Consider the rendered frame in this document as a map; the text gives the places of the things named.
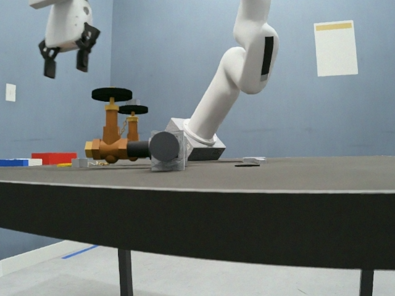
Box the grey hex nut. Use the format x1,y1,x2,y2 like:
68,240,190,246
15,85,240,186
72,158,88,167

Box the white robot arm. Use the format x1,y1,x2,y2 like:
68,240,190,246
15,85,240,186
182,0,280,145

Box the red flat block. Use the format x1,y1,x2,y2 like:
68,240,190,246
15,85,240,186
31,152,77,165

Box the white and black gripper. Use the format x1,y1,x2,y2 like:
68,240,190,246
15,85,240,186
39,0,102,80

